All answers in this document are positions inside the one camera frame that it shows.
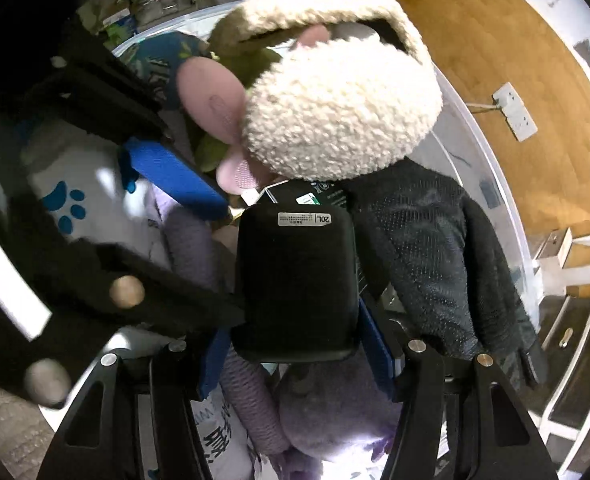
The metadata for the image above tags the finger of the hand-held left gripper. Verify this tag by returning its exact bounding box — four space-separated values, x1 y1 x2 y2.
0 245 243 403
25 52 230 221

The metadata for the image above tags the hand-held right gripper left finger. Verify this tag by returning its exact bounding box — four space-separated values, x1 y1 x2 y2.
37 330 233 480

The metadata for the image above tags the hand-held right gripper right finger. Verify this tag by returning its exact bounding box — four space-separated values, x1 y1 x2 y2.
357 302 558 480

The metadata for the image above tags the purple handle massage hammer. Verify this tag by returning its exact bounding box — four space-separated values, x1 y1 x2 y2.
165 200 288 461

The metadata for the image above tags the small black case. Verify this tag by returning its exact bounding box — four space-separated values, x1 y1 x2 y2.
231 204 360 363

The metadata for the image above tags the clear plastic storage bin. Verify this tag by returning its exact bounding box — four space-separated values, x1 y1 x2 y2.
0 0 546 480

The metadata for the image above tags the grey mailer bag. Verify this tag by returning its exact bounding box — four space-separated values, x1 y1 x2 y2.
25 125 256 480

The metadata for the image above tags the purple cloth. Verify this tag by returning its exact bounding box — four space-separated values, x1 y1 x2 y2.
252 350 400 480

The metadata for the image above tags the teal patterned fabric item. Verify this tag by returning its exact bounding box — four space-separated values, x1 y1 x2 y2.
125 30 210 111

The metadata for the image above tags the black mesh glove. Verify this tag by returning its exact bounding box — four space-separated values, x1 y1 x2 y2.
347 157 548 391

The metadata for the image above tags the green cardboard box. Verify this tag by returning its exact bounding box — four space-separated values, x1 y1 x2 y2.
95 7 140 41

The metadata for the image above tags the cream plush slipper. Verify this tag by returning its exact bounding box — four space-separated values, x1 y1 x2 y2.
175 0 443 196

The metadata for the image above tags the white drawer unit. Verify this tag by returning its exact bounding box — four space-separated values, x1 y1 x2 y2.
540 290 590 461

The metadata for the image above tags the person's knit clothing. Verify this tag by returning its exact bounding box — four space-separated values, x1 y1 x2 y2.
0 370 60 480

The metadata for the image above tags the white card holder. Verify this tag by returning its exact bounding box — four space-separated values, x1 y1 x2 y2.
530 227 590 293

